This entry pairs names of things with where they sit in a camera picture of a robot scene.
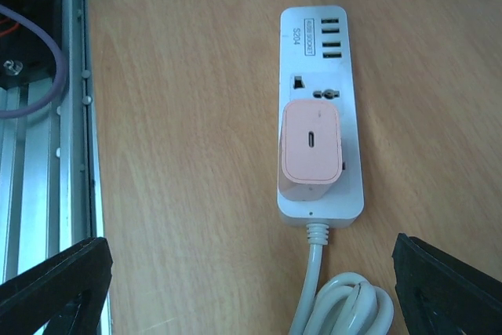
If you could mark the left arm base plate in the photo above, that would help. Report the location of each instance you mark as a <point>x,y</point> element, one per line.
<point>25,57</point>

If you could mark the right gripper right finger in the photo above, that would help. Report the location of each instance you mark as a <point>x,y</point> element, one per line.
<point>439,294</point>

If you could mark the white power strip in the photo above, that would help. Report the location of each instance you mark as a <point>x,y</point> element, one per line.
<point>315,64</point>

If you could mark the pink charger plug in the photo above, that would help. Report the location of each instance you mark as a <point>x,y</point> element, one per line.
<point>310,149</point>

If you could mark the aluminium rail frame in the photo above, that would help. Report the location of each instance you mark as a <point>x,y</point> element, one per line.
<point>50,172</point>

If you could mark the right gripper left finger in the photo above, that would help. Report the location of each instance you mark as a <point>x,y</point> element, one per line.
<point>64,294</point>

